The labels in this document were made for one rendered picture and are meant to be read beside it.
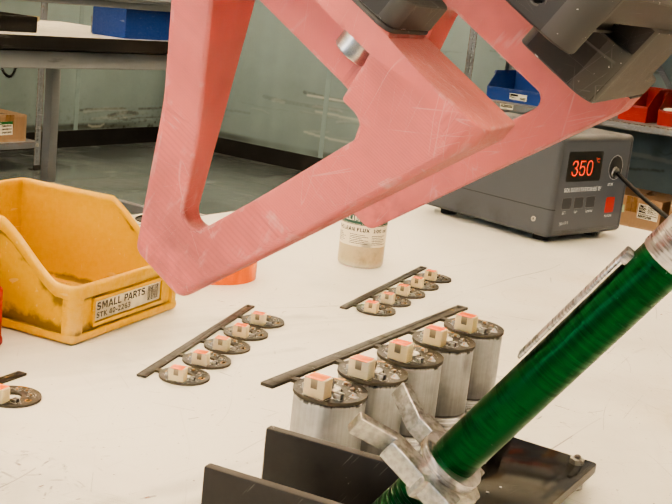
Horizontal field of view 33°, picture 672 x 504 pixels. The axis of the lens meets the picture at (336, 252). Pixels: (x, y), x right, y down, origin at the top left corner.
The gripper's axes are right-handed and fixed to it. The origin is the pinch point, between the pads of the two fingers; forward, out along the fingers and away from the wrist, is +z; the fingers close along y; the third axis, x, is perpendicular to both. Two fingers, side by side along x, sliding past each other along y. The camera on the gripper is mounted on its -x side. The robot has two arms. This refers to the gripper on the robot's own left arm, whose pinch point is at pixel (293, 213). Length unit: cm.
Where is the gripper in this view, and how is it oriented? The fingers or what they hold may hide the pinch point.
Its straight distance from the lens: 26.7
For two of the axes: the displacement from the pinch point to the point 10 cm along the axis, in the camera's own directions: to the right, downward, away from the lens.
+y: -4.2, 1.6, -8.9
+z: -6.0, 6.9, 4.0
